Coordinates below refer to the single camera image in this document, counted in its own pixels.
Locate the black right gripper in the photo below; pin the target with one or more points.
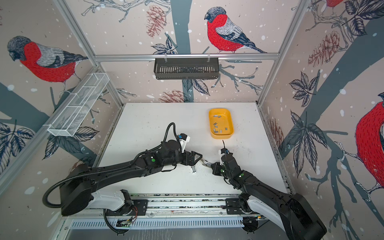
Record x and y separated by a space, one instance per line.
215 167

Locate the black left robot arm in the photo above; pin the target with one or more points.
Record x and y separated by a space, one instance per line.
81 189

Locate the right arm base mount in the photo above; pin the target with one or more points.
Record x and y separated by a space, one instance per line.
239 206

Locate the white wire mesh basket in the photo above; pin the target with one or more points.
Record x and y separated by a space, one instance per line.
71 117

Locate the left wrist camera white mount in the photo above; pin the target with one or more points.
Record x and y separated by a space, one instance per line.
183 139

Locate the aluminium cage frame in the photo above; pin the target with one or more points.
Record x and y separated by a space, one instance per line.
9 176

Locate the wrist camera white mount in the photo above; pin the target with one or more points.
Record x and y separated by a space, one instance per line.
183 139
224 151

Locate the yellow plastic tray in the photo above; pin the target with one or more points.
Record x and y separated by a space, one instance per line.
221 123

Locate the beige olive mini stapler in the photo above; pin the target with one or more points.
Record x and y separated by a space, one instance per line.
206 163

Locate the black hanging wire basket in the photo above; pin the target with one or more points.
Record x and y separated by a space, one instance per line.
187 68

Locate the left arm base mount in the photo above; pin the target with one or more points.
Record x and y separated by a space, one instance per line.
139 208

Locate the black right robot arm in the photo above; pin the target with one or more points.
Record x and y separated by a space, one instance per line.
292 213

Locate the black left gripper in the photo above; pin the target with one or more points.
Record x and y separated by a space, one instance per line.
192 161

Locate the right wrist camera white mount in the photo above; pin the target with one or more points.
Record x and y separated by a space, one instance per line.
224 151

